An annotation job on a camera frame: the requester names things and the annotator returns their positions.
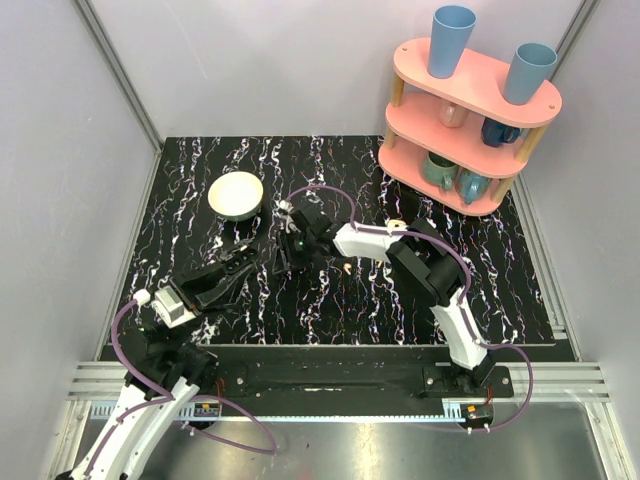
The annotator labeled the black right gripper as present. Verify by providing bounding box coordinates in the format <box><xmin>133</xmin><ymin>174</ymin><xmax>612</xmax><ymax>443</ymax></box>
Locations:
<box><xmin>272</xmin><ymin>228</ymin><xmax>317</xmax><ymax>275</ymax></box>

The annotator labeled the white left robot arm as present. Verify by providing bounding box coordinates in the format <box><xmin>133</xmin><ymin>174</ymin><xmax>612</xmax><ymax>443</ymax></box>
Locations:
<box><xmin>59</xmin><ymin>258</ymin><xmax>255</xmax><ymax>479</ymax></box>

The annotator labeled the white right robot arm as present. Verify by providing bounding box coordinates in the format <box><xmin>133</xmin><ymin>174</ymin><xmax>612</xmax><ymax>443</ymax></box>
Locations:
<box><xmin>278</xmin><ymin>201</ymin><xmax>495</xmax><ymax>397</ymax></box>

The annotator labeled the white earbud case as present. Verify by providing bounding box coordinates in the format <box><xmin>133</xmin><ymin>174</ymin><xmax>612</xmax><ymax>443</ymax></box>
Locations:
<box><xmin>387</xmin><ymin>219</ymin><xmax>406</xmax><ymax>230</ymax></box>

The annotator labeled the cream and green bowl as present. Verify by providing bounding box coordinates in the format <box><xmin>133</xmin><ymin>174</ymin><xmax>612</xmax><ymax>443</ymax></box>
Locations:
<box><xmin>207</xmin><ymin>171</ymin><xmax>264</xmax><ymax>222</ymax></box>

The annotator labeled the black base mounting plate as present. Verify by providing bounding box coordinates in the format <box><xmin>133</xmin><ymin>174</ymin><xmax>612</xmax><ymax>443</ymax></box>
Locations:
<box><xmin>208</xmin><ymin>345</ymin><xmax>514</xmax><ymax>400</ymax></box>

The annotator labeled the green ceramic mug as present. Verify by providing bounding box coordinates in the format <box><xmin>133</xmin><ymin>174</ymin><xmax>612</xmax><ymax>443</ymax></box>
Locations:
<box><xmin>421</xmin><ymin>152</ymin><xmax>459</xmax><ymax>191</ymax></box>

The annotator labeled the light blue mug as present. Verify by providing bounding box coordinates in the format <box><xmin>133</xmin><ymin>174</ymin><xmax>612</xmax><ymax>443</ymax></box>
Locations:
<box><xmin>456</xmin><ymin>169</ymin><xmax>491</xmax><ymax>205</ymax></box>

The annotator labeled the pink three-tier shelf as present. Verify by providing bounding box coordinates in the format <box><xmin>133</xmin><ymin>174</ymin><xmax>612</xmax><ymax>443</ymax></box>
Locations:
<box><xmin>378</xmin><ymin>38</ymin><xmax>562</xmax><ymax>216</ymax></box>

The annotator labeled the pink mug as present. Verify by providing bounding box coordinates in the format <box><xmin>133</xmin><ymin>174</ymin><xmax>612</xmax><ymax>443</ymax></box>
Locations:
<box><xmin>439</xmin><ymin>100</ymin><xmax>469</xmax><ymax>128</ymax></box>

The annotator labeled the dark blue mug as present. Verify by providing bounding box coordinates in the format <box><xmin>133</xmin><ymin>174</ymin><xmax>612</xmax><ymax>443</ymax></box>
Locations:
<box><xmin>481</xmin><ymin>117</ymin><xmax>521</xmax><ymax>148</ymax></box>

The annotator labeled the left blue plastic cup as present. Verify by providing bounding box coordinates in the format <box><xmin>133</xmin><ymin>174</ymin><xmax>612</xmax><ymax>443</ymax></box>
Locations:
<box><xmin>427</xmin><ymin>5</ymin><xmax>477</xmax><ymax>79</ymax></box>

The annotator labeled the blue plastic cup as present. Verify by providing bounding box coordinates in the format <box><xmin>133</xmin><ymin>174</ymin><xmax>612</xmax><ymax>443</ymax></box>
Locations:
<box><xmin>503</xmin><ymin>42</ymin><xmax>557</xmax><ymax>105</ymax></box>
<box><xmin>427</xmin><ymin>5</ymin><xmax>477</xmax><ymax>79</ymax></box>

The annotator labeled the right blue plastic cup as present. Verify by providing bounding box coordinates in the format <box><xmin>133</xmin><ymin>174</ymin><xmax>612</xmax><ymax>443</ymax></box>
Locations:
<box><xmin>503</xmin><ymin>42</ymin><xmax>557</xmax><ymax>105</ymax></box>

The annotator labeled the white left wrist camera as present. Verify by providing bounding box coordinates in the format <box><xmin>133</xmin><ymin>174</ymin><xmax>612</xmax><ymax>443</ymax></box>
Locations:
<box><xmin>133</xmin><ymin>286</ymin><xmax>196</xmax><ymax>329</ymax></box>

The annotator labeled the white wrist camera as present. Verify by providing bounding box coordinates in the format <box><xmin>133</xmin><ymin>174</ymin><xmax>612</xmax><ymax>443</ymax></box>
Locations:
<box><xmin>277</xmin><ymin>199</ymin><xmax>294</xmax><ymax>221</ymax></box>
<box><xmin>133</xmin><ymin>286</ymin><xmax>196</xmax><ymax>329</ymax></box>

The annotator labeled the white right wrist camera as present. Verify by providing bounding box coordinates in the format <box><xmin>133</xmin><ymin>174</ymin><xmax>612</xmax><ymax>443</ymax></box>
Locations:
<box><xmin>277</xmin><ymin>199</ymin><xmax>294</xmax><ymax>221</ymax></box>

